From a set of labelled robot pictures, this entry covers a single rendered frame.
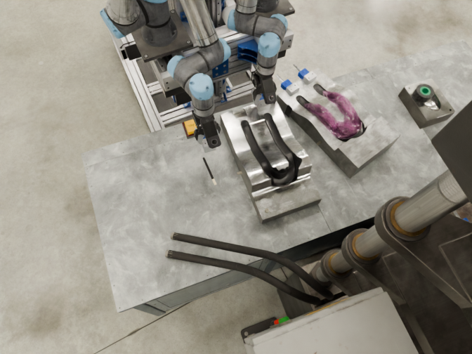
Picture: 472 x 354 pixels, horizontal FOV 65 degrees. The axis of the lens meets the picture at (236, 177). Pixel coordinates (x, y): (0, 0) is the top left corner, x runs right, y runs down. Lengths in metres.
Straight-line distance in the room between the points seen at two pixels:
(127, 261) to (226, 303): 0.89
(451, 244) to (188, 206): 1.01
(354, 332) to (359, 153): 0.93
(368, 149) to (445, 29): 2.20
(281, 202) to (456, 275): 0.81
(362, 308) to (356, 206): 0.85
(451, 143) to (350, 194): 1.12
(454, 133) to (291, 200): 1.03
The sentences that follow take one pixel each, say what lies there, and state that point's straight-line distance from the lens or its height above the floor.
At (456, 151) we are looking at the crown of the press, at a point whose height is 1.84.
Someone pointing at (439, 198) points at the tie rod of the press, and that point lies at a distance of 0.68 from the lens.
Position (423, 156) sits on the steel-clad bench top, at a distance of 1.85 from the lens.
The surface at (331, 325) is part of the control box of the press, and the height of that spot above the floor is 1.47.
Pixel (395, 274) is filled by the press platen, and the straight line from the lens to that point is 1.07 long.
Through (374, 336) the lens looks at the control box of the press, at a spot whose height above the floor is 1.47.
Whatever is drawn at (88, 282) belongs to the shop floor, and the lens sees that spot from 2.42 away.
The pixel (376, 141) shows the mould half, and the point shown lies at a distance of 1.66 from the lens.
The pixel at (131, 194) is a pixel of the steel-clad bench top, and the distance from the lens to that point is 1.61.
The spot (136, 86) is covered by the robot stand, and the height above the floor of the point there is 0.21.
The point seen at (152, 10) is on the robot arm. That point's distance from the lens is 1.57.
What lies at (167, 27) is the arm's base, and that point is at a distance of 1.65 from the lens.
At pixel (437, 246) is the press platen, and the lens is 0.85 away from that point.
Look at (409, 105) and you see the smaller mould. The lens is 1.93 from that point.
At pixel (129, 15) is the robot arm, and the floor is 1.27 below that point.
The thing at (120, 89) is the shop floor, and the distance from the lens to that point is 2.92.
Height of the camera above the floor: 2.25
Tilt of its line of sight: 66 degrees down
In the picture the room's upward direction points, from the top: 3 degrees clockwise
